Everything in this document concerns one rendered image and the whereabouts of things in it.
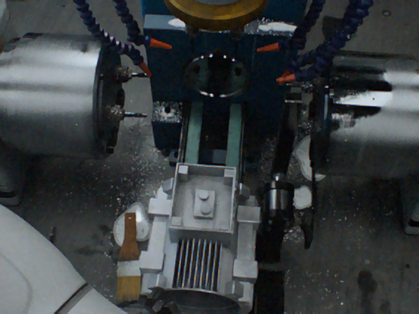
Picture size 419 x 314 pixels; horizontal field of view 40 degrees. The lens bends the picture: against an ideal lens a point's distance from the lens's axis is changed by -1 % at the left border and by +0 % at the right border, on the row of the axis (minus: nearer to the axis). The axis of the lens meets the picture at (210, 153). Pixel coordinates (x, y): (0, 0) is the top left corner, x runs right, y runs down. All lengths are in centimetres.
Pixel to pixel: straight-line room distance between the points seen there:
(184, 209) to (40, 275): 44
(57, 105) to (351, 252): 69
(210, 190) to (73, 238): 44
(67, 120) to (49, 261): 55
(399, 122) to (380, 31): 65
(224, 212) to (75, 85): 36
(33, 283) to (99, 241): 75
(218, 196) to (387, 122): 33
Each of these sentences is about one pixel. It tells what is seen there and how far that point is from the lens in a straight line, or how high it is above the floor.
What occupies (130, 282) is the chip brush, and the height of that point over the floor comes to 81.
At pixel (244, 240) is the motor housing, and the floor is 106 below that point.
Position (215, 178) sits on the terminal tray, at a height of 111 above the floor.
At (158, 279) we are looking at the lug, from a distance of 95.
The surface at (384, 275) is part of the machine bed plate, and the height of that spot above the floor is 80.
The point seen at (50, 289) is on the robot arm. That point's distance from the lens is 57.
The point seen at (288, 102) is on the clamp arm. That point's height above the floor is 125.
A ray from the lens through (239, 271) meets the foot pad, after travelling 97.
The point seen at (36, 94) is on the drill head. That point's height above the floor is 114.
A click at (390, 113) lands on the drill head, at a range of 108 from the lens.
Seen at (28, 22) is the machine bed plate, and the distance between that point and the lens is 174.
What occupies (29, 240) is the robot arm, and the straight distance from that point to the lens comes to 59.
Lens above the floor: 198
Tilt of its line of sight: 58 degrees down
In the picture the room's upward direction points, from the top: straight up
